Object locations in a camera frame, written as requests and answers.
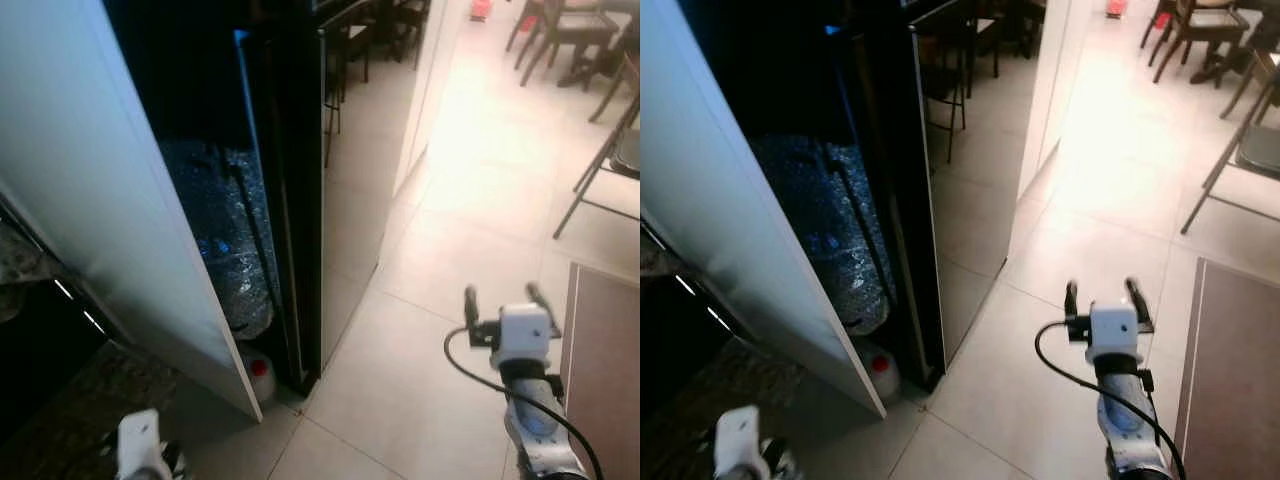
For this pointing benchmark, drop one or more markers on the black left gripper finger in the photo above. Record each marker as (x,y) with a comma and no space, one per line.
(172,460)
(782,460)

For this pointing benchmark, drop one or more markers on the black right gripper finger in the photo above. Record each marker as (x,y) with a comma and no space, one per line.
(471,305)
(1138,297)
(1071,298)
(543,300)

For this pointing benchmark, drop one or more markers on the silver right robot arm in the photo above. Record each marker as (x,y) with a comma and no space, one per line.
(535,420)
(1125,420)

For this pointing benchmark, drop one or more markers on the fridge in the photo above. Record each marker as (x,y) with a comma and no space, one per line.
(900,150)
(290,200)

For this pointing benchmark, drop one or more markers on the brown counter top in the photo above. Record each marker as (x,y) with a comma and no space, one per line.
(605,380)
(1235,380)

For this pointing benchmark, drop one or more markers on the white bottle red cap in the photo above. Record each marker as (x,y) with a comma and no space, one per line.
(258,375)
(880,368)

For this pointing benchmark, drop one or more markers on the black folding chair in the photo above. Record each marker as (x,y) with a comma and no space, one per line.
(615,150)
(1250,150)

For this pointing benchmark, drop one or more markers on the white cabinet panel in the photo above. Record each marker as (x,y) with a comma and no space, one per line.
(720,180)
(100,150)

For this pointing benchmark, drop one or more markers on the bubble wrap sheet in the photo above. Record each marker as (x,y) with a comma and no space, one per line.
(830,230)
(220,220)

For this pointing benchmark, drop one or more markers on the red plastic bag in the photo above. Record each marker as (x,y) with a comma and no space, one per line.
(480,8)
(1116,7)

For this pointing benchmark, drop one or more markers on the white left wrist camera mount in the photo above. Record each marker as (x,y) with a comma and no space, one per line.
(742,440)
(138,440)

